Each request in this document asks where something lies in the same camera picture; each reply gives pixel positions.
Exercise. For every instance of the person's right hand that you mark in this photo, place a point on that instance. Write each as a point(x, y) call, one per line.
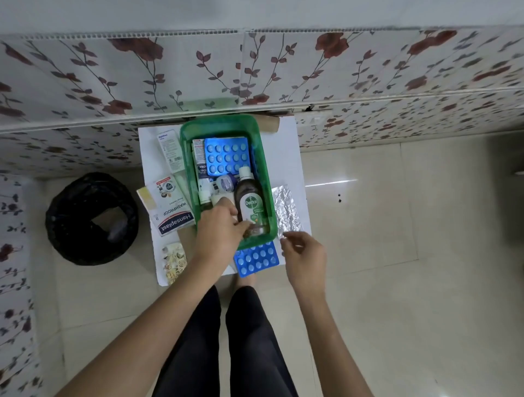
point(307, 261)

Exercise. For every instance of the person's left hand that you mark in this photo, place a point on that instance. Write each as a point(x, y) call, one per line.
point(217, 235)

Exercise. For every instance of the person's left thumb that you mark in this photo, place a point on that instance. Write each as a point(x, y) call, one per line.
point(229, 210)

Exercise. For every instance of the person's right thumb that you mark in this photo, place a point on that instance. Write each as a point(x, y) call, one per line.
point(284, 247)

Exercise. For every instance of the brown antiseptic bottle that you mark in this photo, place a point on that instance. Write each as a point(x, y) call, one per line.
point(251, 204)

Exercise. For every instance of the silver foil blister strip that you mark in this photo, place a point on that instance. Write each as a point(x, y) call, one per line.
point(286, 208)

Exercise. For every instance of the person's left forearm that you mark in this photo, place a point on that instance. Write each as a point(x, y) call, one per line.
point(143, 327)

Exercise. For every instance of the person's right forearm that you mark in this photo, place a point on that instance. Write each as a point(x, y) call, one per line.
point(327, 339)

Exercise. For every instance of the blue tablet blister pack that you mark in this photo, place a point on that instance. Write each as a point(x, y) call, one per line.
point(226, 156)
point(256, 259)

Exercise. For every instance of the person's bare foot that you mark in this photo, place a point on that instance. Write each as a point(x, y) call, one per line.
point(245, 281)

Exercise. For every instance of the dark medicine box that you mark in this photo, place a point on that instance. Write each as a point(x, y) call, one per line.
point(199, 163)

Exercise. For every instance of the white bandage box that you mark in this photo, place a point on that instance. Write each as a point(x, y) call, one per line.
point(172, 219)

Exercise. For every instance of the green plastic basket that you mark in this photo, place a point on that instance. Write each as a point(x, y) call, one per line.
point(188, 163)

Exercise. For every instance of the small white sachet packet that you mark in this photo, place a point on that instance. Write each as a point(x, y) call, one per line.
point(166, 189)

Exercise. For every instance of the pale yellow strip packet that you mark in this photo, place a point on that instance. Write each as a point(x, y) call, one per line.
point(146, 199)

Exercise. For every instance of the long white medicine box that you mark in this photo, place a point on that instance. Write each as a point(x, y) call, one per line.
point(170, 151)

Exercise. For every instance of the brown cardboard flap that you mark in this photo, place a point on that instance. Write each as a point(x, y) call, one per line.
point(271, 124)

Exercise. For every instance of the person's right leg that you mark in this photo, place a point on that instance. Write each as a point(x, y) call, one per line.
point(258, 347)

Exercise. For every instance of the person's leg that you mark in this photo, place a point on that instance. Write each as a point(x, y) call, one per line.
point(258, 347)
point(194, 351)

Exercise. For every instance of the person's left leg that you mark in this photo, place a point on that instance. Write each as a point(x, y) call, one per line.
point(194, 351)

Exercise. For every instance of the black bin with bag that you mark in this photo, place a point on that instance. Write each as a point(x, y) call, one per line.
point(73, 221)

